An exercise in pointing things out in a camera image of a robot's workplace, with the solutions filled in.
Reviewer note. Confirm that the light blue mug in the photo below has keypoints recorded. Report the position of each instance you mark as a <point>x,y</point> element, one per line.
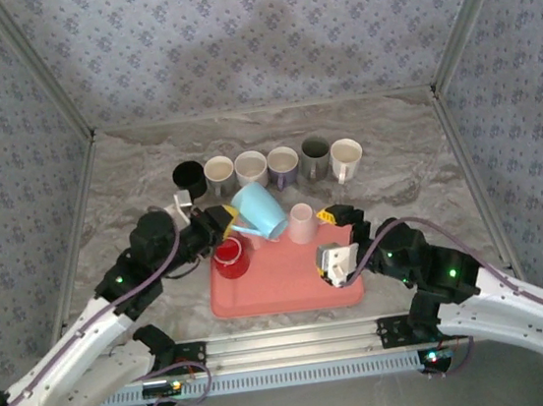
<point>257,207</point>

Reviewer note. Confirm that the light pink mug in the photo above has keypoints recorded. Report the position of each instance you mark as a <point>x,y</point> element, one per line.
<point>301,226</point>

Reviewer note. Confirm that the red mug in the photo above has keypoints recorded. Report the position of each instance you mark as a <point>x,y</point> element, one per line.
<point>231,262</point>

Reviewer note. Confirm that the cream mug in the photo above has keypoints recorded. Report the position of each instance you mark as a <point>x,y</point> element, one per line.
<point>250,166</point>

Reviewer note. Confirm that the black mug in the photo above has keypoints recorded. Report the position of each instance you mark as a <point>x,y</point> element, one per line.
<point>188,176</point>

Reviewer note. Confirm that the white faceted mug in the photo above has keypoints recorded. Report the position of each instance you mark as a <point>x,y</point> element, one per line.
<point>345,154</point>

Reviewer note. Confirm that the dark grey mug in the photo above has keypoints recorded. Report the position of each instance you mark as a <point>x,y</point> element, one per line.
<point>315,150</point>

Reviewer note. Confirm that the purple mug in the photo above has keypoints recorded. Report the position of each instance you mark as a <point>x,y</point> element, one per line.
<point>282,162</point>

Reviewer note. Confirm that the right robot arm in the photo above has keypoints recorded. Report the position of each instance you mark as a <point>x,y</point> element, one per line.
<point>514,326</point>

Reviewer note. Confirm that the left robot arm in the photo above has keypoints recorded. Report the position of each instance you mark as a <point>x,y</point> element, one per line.
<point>71,346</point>

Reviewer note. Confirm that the pink plastic tray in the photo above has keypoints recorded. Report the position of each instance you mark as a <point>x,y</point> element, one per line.
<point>282,286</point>

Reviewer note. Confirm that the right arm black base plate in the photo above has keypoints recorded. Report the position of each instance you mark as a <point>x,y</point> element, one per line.
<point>391,332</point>

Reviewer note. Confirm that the aluminium side rail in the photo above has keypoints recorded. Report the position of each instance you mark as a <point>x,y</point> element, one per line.
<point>83,191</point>
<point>457,140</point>

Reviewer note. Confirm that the aluminium wall rail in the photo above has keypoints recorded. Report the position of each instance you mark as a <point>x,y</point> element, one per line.
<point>265,109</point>

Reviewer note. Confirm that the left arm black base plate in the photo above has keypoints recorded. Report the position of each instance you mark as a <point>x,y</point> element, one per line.
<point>196,353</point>

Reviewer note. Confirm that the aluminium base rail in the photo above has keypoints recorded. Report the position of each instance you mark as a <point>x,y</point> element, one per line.
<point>294,344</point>

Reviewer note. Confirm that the aluminium corner post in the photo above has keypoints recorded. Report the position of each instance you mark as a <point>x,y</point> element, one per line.
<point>73,106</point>
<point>448,60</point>

